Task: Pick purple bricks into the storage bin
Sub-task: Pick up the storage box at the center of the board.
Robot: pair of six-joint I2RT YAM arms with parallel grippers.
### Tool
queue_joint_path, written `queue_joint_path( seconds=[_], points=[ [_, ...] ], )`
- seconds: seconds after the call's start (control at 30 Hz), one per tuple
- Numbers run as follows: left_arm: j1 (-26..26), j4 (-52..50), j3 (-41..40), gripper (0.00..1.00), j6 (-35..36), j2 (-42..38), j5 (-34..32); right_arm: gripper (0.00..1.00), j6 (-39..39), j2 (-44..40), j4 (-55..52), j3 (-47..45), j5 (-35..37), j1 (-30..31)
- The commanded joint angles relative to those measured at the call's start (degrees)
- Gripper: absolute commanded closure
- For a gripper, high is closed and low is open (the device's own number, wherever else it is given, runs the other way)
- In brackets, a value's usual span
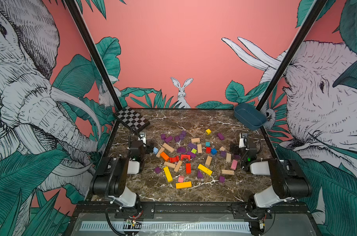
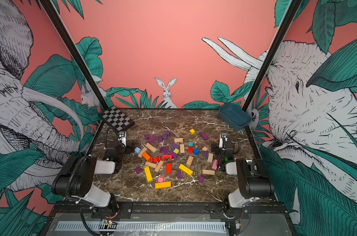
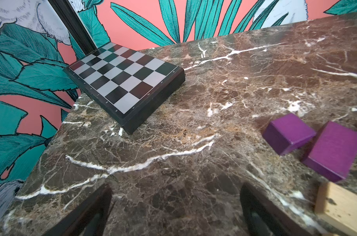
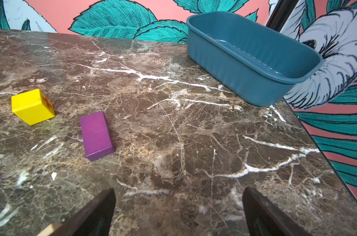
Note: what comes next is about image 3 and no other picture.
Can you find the black frame post left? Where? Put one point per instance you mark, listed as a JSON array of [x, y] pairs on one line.
[[73, 23]]

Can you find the purple cube brick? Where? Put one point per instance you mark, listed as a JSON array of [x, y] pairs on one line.
[[287, 134]]

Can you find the black white chessboard box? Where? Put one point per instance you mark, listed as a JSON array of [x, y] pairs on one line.
[[127, 84]]

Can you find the long natural wood brick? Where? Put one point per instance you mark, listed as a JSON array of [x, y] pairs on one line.
[[338, 207]]

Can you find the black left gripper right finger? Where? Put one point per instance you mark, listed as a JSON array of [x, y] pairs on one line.
[[263, 218]]

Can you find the purple rectangular brick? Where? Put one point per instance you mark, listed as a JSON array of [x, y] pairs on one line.
[[332, 152]]

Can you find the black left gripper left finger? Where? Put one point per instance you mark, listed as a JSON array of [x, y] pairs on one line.
[[89, 218]]

